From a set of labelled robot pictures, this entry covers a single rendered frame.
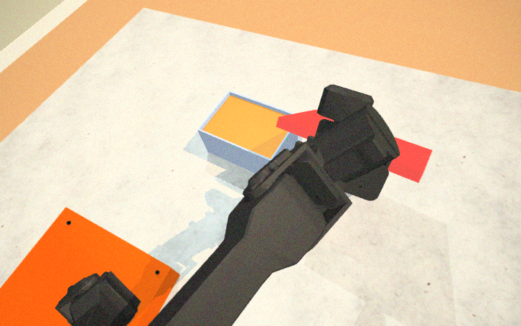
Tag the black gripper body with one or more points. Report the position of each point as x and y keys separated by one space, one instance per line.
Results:
x=337 y=103

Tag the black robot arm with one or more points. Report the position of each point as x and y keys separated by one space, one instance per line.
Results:
x=270 y=229

